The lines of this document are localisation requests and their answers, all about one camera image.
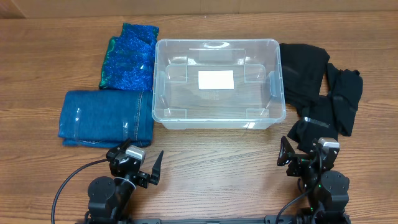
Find black garment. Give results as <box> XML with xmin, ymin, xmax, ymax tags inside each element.
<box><xmin>280</xmin><ymin>43</ymin><xmax>330</xmax><ymax>114</ymax></box>
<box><xmin>287</xmin><ymin>63</ymin><xmax>363</xmax><ymax>152</ymax></box>

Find blue denim jeans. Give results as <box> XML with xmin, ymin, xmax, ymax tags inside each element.
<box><xmin>58</xmin><ymin>90</ymin><xmax>154</xmax><ymax>148</ymax></box>

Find clear plastic storage bin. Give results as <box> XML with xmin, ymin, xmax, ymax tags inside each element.
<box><xmin>152</xmin><ymin>39</ymin><xmax>286</xmax><ymax>129</ymax></box>

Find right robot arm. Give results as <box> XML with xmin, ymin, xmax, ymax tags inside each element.
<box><xmin>274</xmin><ymin>136</ymin><xmax>351</xmax><ymax>223</ymax></box>

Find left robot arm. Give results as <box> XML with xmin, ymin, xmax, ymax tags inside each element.
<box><xmin>85</xmin><ymin>139</ymin><xmax>164</xmax><ymax>223</ymax></box>

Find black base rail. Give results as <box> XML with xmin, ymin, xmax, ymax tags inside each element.
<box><xmin>130</xmin><ymin>215</ymin><xmax>299</xmax><ymax>224</ymax></box>

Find blue sequin glitter cloth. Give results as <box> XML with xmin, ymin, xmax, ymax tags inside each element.
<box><xmin>99</xmin><ymin>23</ymin><xmax>159</xmax><ymax>91</ymax></box>

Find white label in bin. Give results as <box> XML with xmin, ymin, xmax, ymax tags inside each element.
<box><xmin>198</xmin><ymin>70</ymin><xmax>234</xmax><ymax>90</ymax></box>

